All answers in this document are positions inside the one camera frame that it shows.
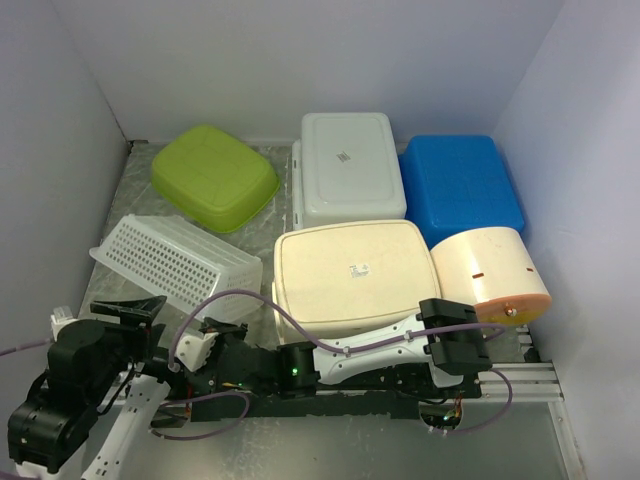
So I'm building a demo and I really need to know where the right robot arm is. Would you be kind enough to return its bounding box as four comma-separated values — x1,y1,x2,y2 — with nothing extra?
175,299,492,398

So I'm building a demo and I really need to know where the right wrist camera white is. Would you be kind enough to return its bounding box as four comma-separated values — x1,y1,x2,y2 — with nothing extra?
175,333,218,372

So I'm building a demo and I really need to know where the green basket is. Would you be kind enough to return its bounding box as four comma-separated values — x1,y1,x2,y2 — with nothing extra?
151,125,280,233

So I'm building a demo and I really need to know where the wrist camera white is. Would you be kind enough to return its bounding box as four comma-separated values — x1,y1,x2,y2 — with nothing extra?
175,333,218,372
50,306,77,342

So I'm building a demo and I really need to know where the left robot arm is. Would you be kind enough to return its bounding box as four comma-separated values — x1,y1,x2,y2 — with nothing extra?
7,295,167,474

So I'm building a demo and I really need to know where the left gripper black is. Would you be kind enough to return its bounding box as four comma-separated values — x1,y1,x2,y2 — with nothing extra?
83,292,166,402

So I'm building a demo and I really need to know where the blue plastic container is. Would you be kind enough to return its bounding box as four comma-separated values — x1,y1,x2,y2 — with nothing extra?
399,135,525,248

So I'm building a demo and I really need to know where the white basket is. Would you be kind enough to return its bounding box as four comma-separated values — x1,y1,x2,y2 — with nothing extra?
89,214,263,314

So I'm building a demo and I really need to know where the aluminium rail frame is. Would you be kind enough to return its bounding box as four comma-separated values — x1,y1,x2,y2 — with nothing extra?
90,141,587,479

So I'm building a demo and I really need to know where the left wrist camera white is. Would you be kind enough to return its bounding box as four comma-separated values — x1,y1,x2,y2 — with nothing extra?
50,306,77,342

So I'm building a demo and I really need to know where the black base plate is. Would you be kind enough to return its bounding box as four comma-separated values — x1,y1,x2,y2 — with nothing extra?
169,364,481,422

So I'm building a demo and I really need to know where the cream perforated laundry basket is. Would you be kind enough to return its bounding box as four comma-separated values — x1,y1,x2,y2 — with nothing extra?
272,219,442,339

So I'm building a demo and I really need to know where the large white plastic container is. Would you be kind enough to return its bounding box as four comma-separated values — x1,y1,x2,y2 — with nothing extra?
292,112,407,230

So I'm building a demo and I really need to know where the cream cylindrical stool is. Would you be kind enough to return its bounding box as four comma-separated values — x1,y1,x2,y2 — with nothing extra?
431,227,552,326

